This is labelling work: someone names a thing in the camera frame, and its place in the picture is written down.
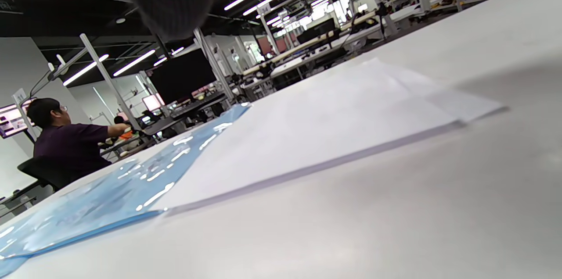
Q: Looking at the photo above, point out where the row of ceiling light strips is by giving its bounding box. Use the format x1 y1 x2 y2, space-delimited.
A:
61 0 379 87

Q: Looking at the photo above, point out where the large black monitor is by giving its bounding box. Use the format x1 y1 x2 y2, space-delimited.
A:
148 48 218 106

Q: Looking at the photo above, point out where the small pink display screen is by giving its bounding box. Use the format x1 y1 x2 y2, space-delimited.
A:
141 94 165 113

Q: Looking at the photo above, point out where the white workbench with beige tube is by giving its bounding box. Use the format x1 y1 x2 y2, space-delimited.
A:
241 11 398 92

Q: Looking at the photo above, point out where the bright display screen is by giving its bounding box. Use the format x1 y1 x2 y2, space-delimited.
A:
0 102 38 139

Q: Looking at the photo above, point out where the black office chair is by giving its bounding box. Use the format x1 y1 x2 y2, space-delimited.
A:
17 155 86 192

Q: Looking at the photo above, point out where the silver frame post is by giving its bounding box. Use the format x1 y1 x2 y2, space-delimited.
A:
79 33 142 131
193 28 236 103

